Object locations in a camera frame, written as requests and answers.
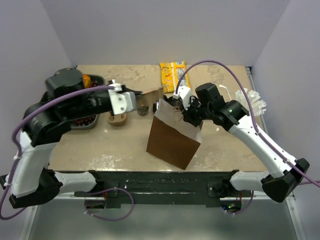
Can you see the orange toy pineapple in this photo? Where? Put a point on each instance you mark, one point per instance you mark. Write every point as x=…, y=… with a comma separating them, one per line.
x=86, y=81

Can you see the cardboard cup carrier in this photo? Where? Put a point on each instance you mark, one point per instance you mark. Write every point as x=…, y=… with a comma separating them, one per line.
x=149, y=97
x=117, y=120

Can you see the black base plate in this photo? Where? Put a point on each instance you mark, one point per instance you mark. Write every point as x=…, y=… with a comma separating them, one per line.
x=163, y=188

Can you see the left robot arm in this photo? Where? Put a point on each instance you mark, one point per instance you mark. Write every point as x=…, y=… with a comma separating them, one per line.
x=30, y=181

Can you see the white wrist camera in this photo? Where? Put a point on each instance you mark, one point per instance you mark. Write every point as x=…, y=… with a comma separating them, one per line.
x=122, y=100
x=182, y=97

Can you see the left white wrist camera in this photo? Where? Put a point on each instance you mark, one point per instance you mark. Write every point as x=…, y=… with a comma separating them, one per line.
x=122, y=100

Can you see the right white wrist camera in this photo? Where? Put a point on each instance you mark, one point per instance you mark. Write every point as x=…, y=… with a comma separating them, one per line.
x=182, y=97

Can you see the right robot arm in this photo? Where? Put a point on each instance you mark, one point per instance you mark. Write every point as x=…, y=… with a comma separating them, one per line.
x=284, y=171

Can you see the brown paper bag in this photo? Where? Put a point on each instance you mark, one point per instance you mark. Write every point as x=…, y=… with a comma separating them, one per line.
x=170, y=138

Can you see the yellow snack bag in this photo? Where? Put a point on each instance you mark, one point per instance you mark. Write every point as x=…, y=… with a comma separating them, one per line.
x=171, y=73

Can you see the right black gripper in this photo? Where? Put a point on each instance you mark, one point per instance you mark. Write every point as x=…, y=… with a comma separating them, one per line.
x=187, y=114

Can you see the purple grapes bunch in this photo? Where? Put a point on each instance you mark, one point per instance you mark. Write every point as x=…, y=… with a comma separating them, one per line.
x=88, y=121

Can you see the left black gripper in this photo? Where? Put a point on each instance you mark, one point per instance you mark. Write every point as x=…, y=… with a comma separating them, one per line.
x=136, y=92

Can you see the black fruit tray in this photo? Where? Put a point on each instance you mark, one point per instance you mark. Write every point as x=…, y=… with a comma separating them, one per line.
x=101, y=82

